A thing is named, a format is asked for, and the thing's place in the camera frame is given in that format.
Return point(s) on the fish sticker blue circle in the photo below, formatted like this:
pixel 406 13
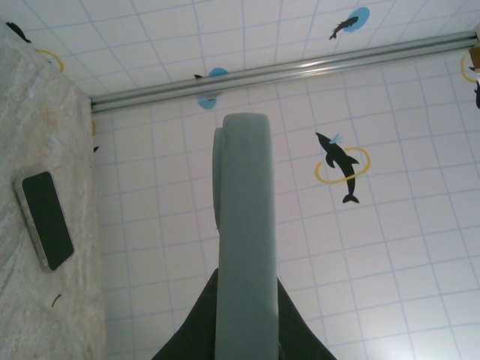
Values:
pixel 356 18
pixel 208 103

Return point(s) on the aluminium corner post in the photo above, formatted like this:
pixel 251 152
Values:
pixel 300 69

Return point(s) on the grey-blue phone case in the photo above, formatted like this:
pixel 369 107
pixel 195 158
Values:
pixel 247 225

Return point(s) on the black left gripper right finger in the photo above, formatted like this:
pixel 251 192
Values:
pixel 296 333

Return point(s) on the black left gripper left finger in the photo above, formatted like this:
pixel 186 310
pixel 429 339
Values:
pixel 198 330

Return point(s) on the black smartphone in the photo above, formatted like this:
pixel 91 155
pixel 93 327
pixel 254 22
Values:
pixel 47 221

